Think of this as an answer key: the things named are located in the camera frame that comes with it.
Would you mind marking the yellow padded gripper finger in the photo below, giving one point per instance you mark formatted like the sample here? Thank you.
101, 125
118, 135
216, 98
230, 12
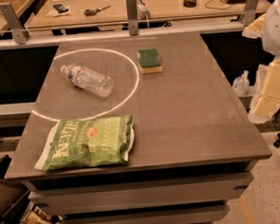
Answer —
254, 30
266, 98

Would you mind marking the clear plastic water bottle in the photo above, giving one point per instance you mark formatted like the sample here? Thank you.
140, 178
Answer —
88, 79

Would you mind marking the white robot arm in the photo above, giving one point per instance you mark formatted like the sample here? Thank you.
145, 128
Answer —
271, 30

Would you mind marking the clear sanitizer bottle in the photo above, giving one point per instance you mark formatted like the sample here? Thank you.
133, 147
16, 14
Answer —
241, 84

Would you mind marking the green yellow sponge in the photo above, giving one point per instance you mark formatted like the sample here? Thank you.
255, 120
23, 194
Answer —
148, 61

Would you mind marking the grey table drawer unit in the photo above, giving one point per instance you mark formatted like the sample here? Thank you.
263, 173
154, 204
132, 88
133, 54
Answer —
185, 200

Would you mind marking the black phone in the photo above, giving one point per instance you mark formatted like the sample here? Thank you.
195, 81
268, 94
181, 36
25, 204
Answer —
60, 8

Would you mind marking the green jalapeno chips bag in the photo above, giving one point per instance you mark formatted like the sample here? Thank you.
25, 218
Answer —
90, 143

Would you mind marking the brown round bin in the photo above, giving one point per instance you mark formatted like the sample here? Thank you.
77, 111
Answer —
10, 191

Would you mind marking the black handled scissors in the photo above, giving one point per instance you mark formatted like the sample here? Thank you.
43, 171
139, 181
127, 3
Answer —
93, 12

